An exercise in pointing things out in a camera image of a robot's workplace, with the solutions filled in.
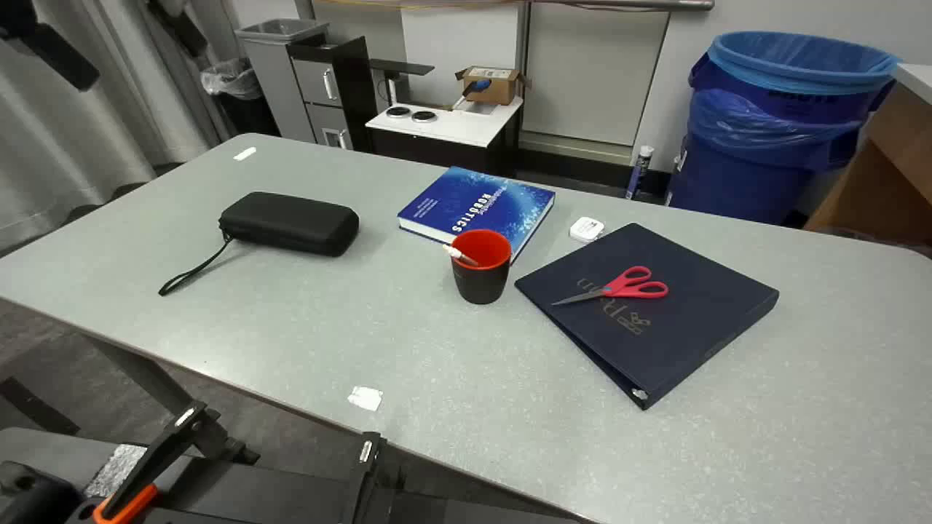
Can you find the red and black cup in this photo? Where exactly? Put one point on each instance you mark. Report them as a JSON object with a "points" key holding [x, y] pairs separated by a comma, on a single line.
{"points": [[481, 274]]}

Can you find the blue hardcover book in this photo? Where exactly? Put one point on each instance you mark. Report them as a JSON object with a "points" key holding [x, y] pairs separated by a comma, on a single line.
{"points": [[477, 209]]}

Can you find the small white square block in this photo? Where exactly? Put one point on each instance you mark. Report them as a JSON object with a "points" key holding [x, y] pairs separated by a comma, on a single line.
{"points": [[586, 229]]}

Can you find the low white topped table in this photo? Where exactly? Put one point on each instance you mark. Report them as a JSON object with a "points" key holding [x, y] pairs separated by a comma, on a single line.
{"points": [[453, 130]]}

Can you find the white tape patch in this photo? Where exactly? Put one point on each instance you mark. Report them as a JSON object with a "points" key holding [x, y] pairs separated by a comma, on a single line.
{"points": [[247, 152], [364, 398]]}

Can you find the open cardboard box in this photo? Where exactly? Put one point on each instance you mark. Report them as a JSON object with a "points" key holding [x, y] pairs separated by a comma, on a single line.
{"points": [[491, 85]]}

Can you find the navy blue binder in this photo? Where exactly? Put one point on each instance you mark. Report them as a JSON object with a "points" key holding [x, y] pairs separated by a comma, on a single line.
{"points": [[660, 323]]}

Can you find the black cabinet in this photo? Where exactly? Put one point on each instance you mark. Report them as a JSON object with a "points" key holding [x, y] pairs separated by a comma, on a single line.
{"points": [[351, 82]]}

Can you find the grey filing cabinet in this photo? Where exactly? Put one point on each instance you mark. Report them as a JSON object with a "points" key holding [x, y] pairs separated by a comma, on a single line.
{"points": [[284, 82]]}

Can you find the black equipment base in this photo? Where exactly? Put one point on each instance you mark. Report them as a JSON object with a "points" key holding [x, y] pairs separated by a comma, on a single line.
{"points": [[293, 491]]}

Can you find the large blue trash bin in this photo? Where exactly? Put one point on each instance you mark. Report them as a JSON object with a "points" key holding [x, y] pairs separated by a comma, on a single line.
{"points": [[746, 155]]}

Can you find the blue bin with liner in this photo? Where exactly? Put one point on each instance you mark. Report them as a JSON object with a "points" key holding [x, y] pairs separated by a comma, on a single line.
{"points": [[801, 59]]}

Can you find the grey curtain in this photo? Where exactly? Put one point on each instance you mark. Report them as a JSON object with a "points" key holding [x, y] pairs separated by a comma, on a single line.
{"points": [[69, 136]]}

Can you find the wooden desk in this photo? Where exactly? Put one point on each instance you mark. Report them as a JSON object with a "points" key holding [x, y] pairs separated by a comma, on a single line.
{"points": [[890, 164]]}

